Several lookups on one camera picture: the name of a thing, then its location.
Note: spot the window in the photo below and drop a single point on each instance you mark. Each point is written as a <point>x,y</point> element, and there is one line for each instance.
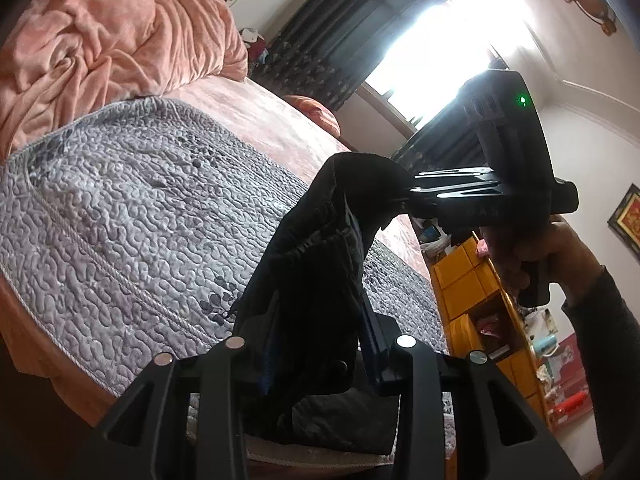
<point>440,60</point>

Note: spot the framed wall picture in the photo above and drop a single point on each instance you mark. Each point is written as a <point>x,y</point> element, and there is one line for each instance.
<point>626,230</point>

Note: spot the pile of pink clothes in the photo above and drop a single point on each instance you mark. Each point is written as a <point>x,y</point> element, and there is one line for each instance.
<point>484,250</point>

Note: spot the pink cloth in cabinet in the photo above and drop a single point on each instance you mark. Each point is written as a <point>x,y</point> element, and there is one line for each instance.
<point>488,326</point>

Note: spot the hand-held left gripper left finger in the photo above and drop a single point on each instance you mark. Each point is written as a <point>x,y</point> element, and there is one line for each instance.
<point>225,375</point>

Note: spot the yellow wooden cabinet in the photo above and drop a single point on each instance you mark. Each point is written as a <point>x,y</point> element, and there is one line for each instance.
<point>460,272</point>

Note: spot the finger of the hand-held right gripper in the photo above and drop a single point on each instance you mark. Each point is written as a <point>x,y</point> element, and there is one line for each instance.
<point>455,175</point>
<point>445,196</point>

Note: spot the orange pillow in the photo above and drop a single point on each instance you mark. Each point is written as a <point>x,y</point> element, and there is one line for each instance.
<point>315,112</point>

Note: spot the black quilted pants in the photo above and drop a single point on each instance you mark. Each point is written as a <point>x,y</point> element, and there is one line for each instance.
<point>310,270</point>

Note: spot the ceiling lamp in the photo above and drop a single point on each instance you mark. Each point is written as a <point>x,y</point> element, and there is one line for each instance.
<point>590,2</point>

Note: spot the grey quilted bedspread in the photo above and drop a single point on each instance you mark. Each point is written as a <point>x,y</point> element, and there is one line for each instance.
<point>125,220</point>

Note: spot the white plastic bag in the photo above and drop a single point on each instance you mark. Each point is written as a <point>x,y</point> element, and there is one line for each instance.
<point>437,245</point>

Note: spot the light blue kettle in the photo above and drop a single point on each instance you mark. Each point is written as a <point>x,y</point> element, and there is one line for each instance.
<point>546,347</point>

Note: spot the person's right hand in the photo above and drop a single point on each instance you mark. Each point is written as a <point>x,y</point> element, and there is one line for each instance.
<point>575,260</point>

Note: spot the person's right forearm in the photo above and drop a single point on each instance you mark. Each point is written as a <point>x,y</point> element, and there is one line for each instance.
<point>615,360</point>

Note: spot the dark patterned curtain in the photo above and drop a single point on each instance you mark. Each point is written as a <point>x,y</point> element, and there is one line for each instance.
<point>440,147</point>
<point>340,25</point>

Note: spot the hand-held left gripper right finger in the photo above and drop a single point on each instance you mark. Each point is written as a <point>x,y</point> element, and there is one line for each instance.
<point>372,342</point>

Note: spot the pink fleece blanket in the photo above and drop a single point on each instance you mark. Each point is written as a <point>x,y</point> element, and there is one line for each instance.
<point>100,50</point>

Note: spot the red bag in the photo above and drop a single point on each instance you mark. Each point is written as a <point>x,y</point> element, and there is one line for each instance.
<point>257,47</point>

